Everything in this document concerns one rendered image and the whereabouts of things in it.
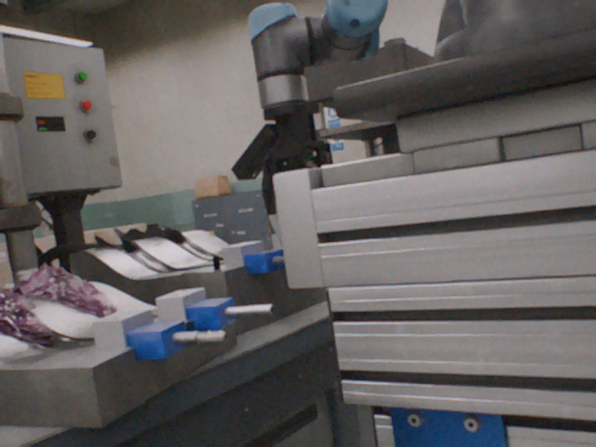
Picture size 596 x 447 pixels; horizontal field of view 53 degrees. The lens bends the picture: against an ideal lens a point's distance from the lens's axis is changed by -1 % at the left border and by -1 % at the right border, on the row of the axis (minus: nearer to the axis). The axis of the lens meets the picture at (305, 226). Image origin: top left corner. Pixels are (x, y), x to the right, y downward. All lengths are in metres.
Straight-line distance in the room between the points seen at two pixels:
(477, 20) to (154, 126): 9.19
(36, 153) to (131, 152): 8.22
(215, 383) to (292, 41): 0.50
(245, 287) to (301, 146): 0.22
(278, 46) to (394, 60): 3.85
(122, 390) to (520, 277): 0.37
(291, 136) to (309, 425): 0.44
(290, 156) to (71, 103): 0.96
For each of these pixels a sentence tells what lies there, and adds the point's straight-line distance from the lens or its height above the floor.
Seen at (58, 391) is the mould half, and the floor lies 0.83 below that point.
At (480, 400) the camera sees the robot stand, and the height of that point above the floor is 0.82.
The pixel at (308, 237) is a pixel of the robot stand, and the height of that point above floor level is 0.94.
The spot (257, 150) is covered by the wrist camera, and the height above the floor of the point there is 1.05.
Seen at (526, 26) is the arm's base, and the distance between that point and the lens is 0.39.
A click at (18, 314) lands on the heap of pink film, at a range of 0.71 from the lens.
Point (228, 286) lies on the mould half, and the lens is 0.81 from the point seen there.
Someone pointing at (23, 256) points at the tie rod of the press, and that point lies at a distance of 1.48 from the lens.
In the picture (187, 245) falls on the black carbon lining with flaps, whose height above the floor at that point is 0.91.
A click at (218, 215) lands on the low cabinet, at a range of 8.18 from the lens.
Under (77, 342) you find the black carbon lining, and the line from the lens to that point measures 0.69.
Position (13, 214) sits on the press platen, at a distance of 1.45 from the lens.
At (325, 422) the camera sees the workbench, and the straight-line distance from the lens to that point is 0.98.
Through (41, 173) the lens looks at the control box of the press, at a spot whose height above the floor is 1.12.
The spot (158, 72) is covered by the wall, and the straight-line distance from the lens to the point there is 9.53.
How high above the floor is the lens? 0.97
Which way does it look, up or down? 3 degrees down
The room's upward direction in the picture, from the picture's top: 8 degrees counter-clockwise
